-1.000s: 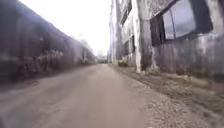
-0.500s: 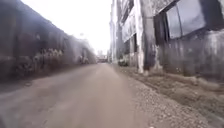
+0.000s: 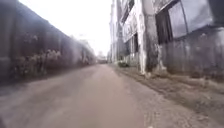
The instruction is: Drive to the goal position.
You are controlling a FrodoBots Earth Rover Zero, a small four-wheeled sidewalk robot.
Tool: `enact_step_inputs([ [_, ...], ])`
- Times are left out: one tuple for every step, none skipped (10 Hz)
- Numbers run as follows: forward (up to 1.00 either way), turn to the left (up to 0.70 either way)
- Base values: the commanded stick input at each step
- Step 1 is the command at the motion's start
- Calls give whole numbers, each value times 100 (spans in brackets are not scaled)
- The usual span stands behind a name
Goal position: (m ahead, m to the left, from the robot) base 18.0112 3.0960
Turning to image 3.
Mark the brown dirt road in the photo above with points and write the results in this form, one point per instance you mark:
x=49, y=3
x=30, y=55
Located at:
x=93, y=96

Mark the dirt verge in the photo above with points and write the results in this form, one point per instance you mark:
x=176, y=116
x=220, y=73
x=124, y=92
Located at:
x=180, y=90

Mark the pale building with dark windows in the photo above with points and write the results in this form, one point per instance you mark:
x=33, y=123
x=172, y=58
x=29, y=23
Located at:
x=180, y=36

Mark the dark stained wall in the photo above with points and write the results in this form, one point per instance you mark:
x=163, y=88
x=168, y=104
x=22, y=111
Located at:
x=36, y=50

